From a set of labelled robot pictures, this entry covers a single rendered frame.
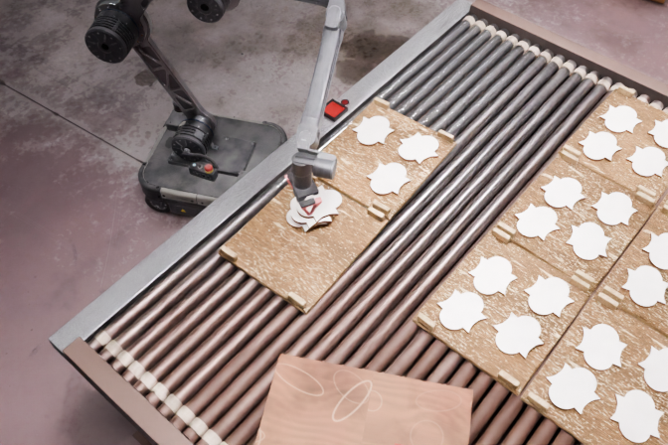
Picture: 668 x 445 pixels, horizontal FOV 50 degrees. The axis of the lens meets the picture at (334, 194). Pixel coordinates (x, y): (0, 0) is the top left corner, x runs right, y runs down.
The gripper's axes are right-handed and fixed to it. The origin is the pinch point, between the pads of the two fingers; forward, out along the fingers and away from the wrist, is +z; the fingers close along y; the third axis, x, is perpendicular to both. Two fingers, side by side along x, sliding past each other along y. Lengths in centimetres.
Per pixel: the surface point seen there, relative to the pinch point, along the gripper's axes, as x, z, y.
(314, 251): 2.2, 8.3, -13.2
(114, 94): 41, 99, 191
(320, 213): -3.7, 2.4, -4.3
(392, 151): -37.8, 7.1, 14.1
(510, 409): -26, 11, -79
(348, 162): -22.2, 7.3, 15.7
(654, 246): -93, 7, -54
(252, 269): 21.5, 8.5, -11.7
